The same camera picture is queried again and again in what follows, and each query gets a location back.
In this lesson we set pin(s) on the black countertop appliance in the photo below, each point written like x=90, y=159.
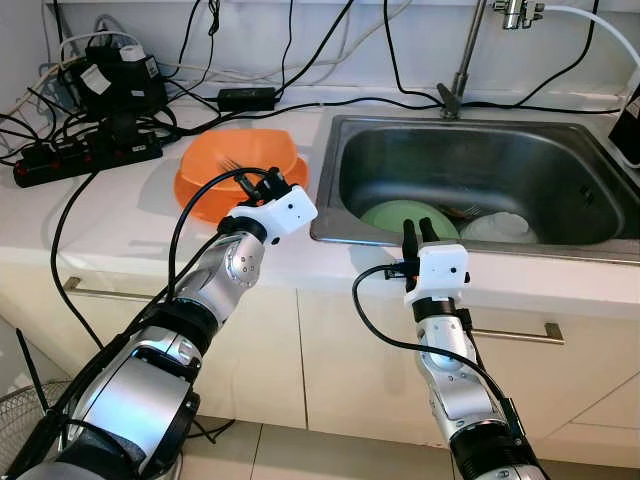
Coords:
x=628, y=130

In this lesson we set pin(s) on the black charger box white labels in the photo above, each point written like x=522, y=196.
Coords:
x=125, y=85

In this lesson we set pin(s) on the steel sink faucet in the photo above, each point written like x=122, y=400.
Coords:
x=450, y=105

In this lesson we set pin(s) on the orange plastic bowl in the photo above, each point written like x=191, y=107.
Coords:
x=230, y=145

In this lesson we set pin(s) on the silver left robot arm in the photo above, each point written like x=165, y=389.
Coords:
x=120, y=400

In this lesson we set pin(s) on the cream sink cabinet door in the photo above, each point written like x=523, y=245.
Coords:
x=340, y=380

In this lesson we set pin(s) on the white bowl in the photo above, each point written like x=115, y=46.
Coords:
x=500, y=228

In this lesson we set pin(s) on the black power strip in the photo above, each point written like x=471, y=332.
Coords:
x=90, y=160

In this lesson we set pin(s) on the orange plastic plate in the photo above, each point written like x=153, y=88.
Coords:
x=215, y=210

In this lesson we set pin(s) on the cream cabinet drawer front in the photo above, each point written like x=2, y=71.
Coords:
x=25, y=320

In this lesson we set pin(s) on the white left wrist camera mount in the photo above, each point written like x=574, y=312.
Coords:
x=285, y=212

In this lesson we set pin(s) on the stainless steel sink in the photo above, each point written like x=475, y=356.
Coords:
x=450, y=160

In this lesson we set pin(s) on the black power adapter brick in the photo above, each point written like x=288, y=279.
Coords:
x=248, y=99

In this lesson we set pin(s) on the chrome wall tap fitting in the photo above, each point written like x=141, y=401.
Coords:
x=515, y=12

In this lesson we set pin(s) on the green plate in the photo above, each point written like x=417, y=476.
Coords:
x=395, y=220

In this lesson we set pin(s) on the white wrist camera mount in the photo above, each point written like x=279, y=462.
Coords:
x=440, y=272
x=285, y=212

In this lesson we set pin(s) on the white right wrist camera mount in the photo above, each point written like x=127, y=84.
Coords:
x=440, y=272

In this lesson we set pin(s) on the dark metal cutlery piece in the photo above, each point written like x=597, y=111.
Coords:
x=465, y=212

